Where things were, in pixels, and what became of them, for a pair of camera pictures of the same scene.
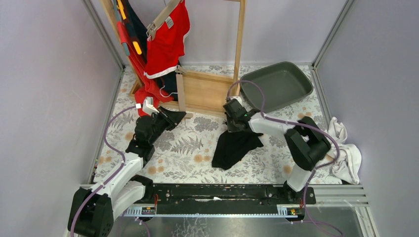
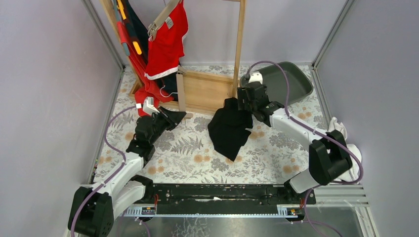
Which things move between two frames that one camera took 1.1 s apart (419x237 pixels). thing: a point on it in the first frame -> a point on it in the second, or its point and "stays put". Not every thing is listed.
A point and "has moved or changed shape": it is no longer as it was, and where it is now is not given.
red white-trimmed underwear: x=164 y=49 stays put
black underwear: x=231 y=147 has moved or changed shape
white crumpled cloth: x=346 y=167 stays put
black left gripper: x=164 y=116 stays put
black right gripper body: x=233 y=123 -> x=246 y=99
